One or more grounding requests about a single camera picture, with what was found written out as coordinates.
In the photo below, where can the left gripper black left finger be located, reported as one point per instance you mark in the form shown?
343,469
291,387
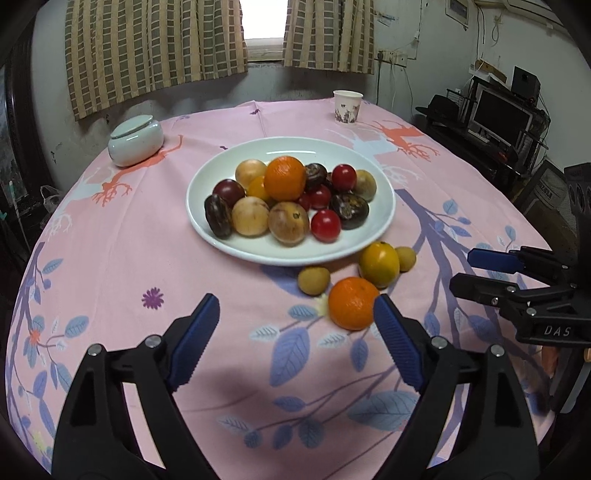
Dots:
95,437

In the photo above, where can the large orange tangerine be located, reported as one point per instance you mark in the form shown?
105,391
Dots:
285,178

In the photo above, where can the tan striped melon fruit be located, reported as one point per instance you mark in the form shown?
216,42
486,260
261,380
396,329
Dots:
249,169

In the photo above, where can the white paper cup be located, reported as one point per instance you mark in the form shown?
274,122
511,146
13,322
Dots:
347,106

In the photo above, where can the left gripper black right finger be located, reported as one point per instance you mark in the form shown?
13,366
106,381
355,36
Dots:
496,438

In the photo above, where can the right checkered curtain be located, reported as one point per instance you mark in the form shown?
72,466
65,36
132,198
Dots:
330,35

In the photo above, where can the greenish tan round fruit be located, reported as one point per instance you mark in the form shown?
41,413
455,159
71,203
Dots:
366,185

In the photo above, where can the checkered curtain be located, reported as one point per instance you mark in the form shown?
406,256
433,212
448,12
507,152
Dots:
119,50
330,35

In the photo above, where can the black computer monitor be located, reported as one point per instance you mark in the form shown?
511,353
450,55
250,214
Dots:
503,119

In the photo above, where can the white lidded ceramic jar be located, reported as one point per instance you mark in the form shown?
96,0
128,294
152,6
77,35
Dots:
135,140

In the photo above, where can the yellow orange citrus fruit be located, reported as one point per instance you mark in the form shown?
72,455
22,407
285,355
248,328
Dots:
379,264

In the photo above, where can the dark brown passion fruit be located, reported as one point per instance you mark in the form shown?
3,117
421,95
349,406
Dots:
316,174

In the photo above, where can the black metal shelf rack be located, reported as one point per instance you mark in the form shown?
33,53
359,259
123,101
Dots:
448,120

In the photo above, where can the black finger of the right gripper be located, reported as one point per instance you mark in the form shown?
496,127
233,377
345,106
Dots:
489,290
496,260

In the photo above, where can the white round plate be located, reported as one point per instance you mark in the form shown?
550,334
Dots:
290,201

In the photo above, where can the dark red plum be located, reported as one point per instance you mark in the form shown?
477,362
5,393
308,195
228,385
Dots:
230,191

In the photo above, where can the left checkered curtain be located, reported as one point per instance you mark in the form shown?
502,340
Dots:
119,50

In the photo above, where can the person's left hand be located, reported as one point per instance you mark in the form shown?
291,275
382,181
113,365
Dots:
552,362

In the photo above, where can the small yellow longan fruit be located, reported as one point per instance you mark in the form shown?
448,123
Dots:
314,281

